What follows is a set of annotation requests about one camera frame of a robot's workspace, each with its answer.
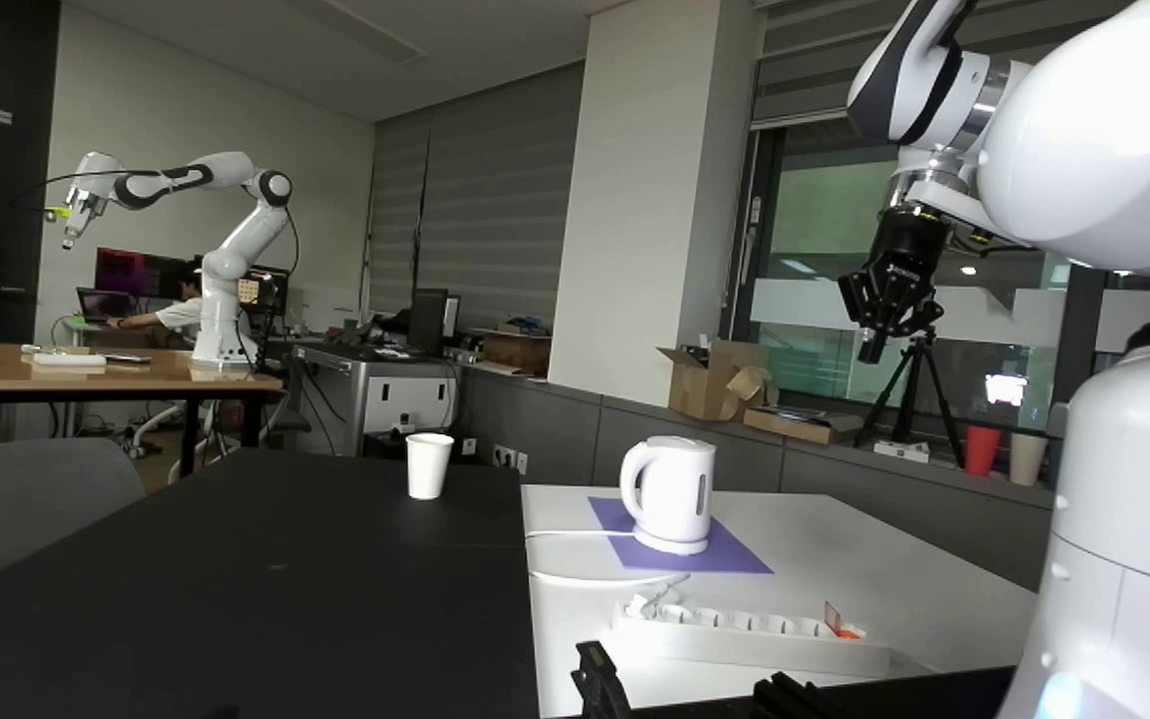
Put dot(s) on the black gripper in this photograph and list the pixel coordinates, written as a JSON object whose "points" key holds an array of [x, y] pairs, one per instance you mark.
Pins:
{"points": [[900, 271]]}

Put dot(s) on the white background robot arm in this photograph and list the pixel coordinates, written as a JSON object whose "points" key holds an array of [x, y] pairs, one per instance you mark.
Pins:
{"points": [[220, 265]]}

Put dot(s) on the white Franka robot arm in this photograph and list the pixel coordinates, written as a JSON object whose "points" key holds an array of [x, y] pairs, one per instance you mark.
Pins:
{"points": [[1137, 464]]}

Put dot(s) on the flat cardboard piece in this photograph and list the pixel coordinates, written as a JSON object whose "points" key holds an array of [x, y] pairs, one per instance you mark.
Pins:
{"points": [[787, 426]]}

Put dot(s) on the red cup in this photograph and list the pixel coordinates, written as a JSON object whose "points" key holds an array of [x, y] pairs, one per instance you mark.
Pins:
{"points": [[979, 451]]}

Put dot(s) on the open cardboard box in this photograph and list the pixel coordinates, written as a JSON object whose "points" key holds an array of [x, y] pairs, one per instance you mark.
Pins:
{"points": [[707, 386]]}

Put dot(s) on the beige cup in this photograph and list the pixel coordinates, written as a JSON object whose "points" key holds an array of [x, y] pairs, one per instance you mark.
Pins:
{"points": [[1028, 460]]}

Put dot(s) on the purple paper mat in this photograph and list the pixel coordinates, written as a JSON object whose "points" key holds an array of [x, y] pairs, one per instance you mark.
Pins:
{"points": [[737, 552]]}

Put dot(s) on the white power strip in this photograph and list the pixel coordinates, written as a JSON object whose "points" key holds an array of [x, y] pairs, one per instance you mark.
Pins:
{"points": [[737, 623]]}

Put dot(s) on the grey low partition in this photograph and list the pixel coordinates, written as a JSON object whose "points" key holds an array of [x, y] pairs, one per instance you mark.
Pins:
{"points": [[562, 434]]}

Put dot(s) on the grey window blinds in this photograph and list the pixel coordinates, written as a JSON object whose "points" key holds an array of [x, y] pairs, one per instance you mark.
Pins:
{"points": [[496, 199]]}

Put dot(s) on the black computer tower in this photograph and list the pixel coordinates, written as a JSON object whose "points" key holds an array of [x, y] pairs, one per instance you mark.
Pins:
{"points": [[432, 320]]}

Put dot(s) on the white paper cup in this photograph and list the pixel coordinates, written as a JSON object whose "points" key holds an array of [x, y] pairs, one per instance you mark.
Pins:
{"points": [[429, 464]]}

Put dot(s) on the grey metal cabinet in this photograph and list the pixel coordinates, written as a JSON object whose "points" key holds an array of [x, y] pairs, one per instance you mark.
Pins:
{"points": [[399, 399]]}

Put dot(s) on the black table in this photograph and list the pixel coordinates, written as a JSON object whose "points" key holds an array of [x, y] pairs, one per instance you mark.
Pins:
{"points": [[268, 601]]}

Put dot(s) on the person in white shirt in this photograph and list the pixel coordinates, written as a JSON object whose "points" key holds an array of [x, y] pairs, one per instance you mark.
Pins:
{"points": [[182, 311]]}

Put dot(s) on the black monitor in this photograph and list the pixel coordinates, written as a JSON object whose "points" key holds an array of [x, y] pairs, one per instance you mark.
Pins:
{"points": [[136, 271]]}

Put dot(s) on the wooden table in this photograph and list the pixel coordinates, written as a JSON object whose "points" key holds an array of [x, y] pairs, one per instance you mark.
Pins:
{"points": [[69, 374]]}

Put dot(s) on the black camera tripod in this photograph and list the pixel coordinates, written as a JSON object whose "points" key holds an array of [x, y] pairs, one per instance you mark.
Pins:
{"points": [[922, 362]]}

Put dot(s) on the white wall outlet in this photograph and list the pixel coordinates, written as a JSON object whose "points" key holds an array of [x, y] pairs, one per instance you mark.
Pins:
{"points": [[510, 460]]}

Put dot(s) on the black clamp mount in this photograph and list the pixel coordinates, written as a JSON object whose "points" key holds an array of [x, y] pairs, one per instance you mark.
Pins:
{"points": [[598, 680]]}

